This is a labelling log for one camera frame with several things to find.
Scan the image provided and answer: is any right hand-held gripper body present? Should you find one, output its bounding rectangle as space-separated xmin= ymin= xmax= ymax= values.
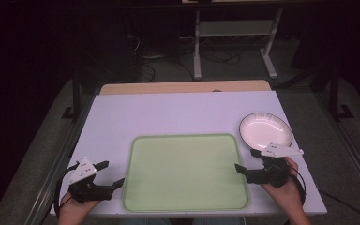
xmin=246 ymin=142 xmax=305 ymax=188

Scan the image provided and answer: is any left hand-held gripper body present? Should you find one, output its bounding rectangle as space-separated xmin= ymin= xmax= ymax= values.
xmin=67 ymin=156 xmax=113 ymax=204

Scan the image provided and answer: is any white plate with dark rim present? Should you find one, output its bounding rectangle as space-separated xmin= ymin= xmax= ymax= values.
xmin=238 ymin=112 xmax=294 ymax=152

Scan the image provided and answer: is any person's left hand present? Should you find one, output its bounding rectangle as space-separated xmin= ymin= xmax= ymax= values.
xmin=57 ymin=191 xmax=101 ymax=221

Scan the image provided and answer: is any person's right hand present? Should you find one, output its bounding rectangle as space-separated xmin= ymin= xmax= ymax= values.
xmin=260 ymin=156 xmax=305 ymax=214

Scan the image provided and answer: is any light green tray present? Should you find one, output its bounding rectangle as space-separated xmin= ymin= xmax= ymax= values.
xmin=121 ymin=133 xmax=251 ymax=214

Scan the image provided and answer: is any black metal stand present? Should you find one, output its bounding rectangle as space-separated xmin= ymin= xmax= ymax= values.
xmin=61 ymin=69 xmax=83 ymax=122
xmin=308 ymin=64 xmax=356 ymax=122

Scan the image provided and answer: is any wooden table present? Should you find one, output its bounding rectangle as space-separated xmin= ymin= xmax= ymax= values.
xmin=99 ymin=80 xmax=272 ymax=96

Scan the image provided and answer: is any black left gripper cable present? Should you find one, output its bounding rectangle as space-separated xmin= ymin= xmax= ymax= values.
xmin=52 ymin=161 xmax=80 ymax=219

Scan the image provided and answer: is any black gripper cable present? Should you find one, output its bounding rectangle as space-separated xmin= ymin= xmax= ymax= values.
xmin=52 ymin=161 xmax=80 ymax=219
xmin=288 ymin=167 xmax=308 ymax=207

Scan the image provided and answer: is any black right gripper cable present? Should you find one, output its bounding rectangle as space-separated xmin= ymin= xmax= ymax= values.
xmin=288 ymin=167 xmax=308 ymax=207

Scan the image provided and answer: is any aluminium rail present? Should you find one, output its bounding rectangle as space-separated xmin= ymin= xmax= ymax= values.
xmin=22 ymin=93 xmax=97 ymax=225
xmin=312 ymin=90 xmax=360 ymax=201

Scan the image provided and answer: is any black floor cable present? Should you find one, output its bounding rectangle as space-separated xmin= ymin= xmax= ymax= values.
xmin=318 ymin=187 xmax=360 ymax=225

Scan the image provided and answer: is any tangle of floor cables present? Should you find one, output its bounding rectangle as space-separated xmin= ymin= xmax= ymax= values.
xmin=125 ymin=31 xmax=242 ymax=83

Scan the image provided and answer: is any white metal desk frame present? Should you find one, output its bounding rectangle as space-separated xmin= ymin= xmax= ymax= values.
xmin=192 ymin=8 xmax=284 ymax=82

